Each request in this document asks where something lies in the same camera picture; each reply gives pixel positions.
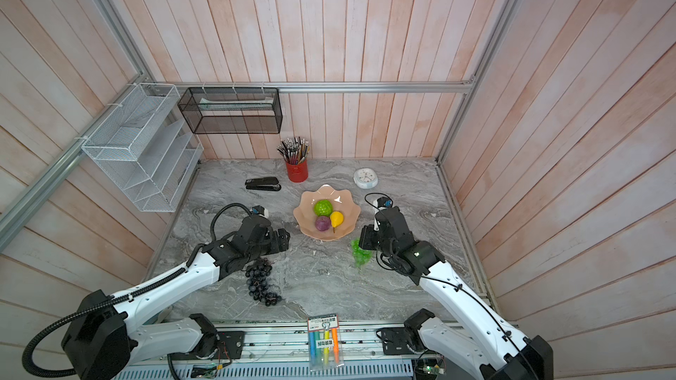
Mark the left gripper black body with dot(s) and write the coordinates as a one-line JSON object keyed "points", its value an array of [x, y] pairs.
{"points": [[271, 245]]}

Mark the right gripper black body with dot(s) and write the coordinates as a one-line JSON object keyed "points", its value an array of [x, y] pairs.
{"points": [[372, 238]]}

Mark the green fake grape bunch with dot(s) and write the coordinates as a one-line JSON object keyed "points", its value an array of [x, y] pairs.
{"points": [[361, 257]]}

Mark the black fake grape bunch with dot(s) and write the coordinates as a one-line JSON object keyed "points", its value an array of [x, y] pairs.
{"points": [[259, 287]]}

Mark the yellow fake lemon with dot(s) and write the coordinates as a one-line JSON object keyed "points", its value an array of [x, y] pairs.
{"points": [[336, 219]]}

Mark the purple fake fruit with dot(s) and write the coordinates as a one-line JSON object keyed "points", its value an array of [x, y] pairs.
{"points": [[323, 223]]}

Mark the pink scalloped fruit bowl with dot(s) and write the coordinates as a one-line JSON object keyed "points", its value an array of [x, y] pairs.
{"points": [[341, 200]]}

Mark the green bumpy fake fruit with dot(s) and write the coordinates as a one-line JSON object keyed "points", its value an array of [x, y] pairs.
{"points": [[323, 208]]}

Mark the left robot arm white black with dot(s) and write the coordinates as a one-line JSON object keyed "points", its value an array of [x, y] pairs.
{"points": [[109, 332]]}

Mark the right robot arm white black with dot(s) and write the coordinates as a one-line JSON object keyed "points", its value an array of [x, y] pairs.
{"points": [[490, 347]]}

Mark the black stapler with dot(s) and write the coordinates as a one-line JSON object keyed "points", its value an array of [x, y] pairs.
{"points": [[263, 184]]}

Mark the white round alarm clock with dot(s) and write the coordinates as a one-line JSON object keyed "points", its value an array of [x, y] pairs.
{"points": [[365, 178]]}

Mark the red metal pen holder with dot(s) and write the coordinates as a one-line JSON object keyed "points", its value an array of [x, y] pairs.
{"points": [[298, 173]]}

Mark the highlighter marker pack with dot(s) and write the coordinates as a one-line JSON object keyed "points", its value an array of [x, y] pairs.
{"points": [[324, 343]]}

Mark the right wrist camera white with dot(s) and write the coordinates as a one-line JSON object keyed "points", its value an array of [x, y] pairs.
{"points": [[383, 202]]}

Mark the aluminium front rail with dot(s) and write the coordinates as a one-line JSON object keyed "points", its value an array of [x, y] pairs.
{"points": [[197, 338]]}

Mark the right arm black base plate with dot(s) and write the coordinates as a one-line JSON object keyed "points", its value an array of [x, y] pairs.
{"points": [[400, 341]]}

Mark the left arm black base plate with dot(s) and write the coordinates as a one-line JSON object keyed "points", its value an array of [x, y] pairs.
{"points": [[223, 346]]}

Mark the black mesh wall basket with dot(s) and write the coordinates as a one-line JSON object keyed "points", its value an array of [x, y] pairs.
{"points": [[232, 110]]}

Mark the white wire mesh shelf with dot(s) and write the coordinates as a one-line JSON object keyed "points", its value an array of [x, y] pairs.
{"points": [[147, 155]]}

